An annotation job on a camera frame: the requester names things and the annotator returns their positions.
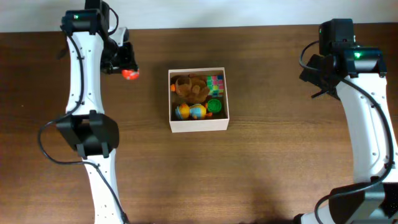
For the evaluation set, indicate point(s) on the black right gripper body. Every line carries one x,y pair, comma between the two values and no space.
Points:
314,75

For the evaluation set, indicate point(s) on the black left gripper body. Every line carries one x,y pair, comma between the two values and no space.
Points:
124,58

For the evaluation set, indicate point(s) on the red grey toy ball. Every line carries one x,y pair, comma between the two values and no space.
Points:
130,74

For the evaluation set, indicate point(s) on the brown plush toy animal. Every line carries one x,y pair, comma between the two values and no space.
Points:
191,88

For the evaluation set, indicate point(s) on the blue orange snail toy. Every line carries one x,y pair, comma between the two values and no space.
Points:
197,111

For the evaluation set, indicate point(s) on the colourful puzzle cube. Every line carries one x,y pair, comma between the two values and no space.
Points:
215,84

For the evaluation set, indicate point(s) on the green lattice ball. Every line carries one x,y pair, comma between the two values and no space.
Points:
214,105

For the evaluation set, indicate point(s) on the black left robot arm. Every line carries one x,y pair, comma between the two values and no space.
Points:
95,47

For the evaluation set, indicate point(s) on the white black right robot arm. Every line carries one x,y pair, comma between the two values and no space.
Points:
356,76

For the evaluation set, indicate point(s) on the beige open cardboard box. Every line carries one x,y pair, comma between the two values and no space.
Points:
219,121

